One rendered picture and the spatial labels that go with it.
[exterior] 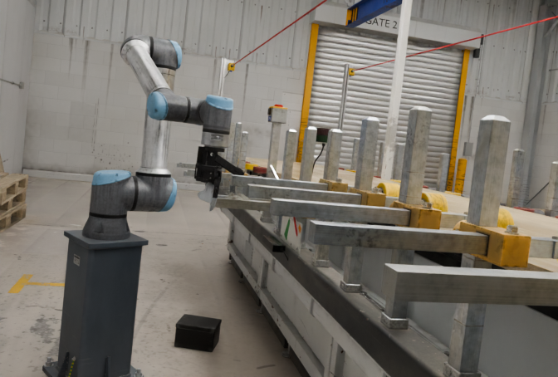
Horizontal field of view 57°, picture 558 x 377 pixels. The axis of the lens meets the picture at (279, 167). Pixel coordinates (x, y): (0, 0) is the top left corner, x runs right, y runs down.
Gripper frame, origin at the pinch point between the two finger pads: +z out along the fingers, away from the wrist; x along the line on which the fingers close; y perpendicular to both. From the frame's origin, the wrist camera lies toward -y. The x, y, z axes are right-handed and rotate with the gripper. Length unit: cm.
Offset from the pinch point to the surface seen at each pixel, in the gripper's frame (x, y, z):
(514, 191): -30, -140, -16
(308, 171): -2.5, -32.1, -15.5
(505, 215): 78, -51, -15
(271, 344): -87, -51, 82
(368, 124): 48, -30, -32
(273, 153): -53, -31, -19
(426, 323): 52, -53, 18
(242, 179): 26.4, -3.8, -12.4
